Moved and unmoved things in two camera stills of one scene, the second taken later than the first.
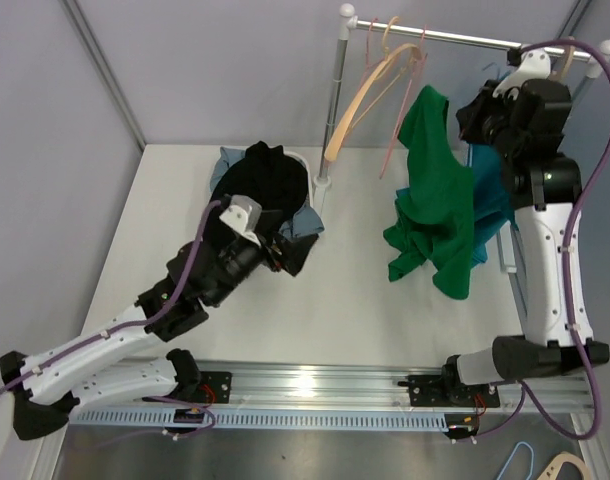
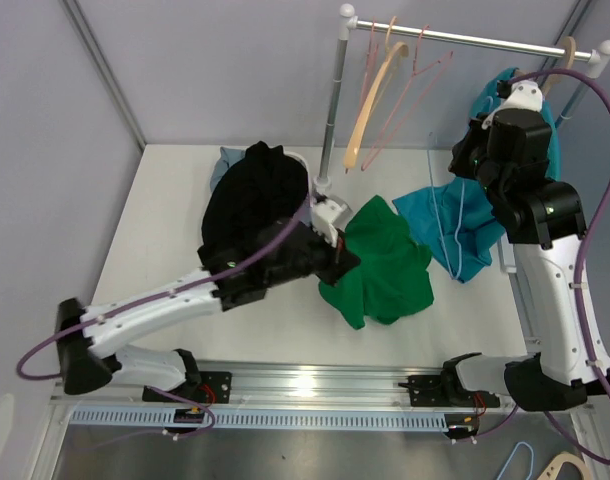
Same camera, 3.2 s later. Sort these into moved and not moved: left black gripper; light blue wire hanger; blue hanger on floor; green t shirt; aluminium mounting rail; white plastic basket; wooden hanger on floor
Moved: left black gripper; green t shirt; light blue wire hanger
Not moved: aluminium mounting rail; white plastic basket; wooden hanger on floor; blue hanger on floor
